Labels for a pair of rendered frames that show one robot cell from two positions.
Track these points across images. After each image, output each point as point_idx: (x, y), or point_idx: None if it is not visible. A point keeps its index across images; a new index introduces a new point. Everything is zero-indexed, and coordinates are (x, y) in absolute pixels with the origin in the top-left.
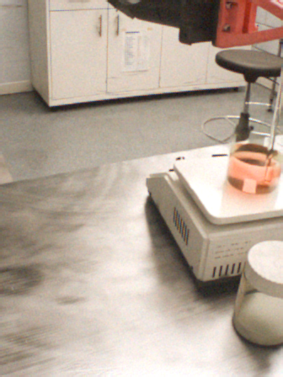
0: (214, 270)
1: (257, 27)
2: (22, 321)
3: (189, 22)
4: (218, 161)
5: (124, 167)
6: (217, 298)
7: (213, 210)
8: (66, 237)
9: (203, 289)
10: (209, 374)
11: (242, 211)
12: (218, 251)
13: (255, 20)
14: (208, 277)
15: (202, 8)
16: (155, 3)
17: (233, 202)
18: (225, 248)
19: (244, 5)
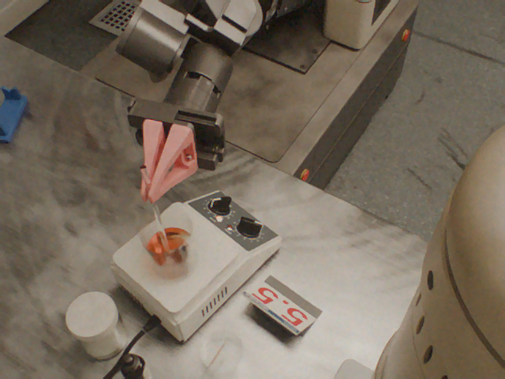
0: (121, 285)
1: (187, 166)
2: (39, 219)
3: (142, 129)
4: (199, 227)
5: (248, 166)
6: (118, 302)
7: (118, 253)
8: (128, 189)
9: (123, 290)
10: (46, 326)
11: (129, 269)
12: (117, 277)
13: (181, 160)
14: (120, 286)
15: None
16: None
17: (138, 260)
18: (120, 279)
19: (160, 147)
